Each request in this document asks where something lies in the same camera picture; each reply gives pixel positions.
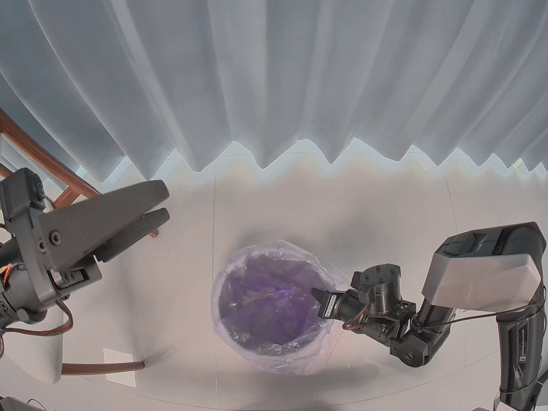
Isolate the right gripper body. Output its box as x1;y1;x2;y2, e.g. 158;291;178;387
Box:
319;291;366;321

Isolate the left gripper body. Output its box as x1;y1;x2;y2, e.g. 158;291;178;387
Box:
0;212;104;313

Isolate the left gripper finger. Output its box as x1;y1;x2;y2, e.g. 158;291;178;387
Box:
92;207;171;262
31;180;170;271

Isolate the purple plastic bag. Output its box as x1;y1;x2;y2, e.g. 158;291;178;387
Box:
210;240;350;376

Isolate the white trash bin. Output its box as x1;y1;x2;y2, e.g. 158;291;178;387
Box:
213;247;335;375

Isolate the wooden chair with white cushions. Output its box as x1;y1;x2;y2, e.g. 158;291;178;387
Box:
0;107;160;384

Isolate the white curtain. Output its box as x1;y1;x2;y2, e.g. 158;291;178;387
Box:
0;0;548;184

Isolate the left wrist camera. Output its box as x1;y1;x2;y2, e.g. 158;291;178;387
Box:
0;168;47;230

